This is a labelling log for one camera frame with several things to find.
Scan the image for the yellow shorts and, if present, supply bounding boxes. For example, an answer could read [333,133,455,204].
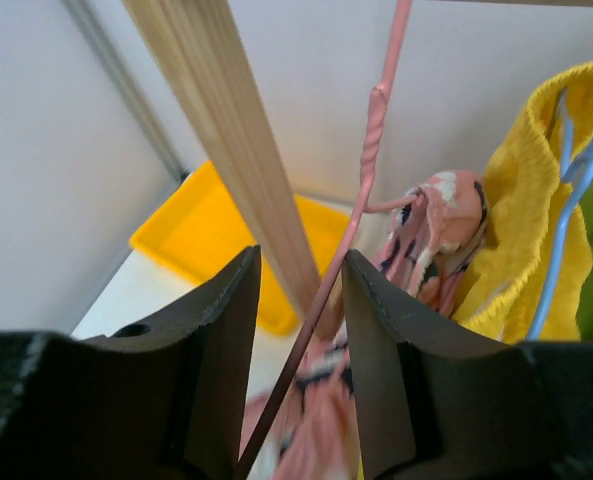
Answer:
[358,61,593,480]

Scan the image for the yellow plastic bin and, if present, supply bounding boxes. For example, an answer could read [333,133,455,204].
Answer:
[128,160,353,337]

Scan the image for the pink wire hanger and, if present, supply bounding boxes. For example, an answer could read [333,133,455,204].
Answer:
[234,1,412,479]

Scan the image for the pink patterned shorts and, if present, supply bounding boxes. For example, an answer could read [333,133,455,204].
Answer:
[248,170,487,479]

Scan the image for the blue hanger of yellow shorts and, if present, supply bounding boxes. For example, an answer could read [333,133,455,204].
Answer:
[526,87,593,341]

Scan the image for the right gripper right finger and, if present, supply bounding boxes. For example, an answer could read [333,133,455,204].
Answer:
[342,251,593,479]

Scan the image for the wooden clothes rack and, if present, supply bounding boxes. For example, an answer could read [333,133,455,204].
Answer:
[127,1,593,342]

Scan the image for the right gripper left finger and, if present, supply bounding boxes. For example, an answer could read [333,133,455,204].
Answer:
[0,247,261,479]

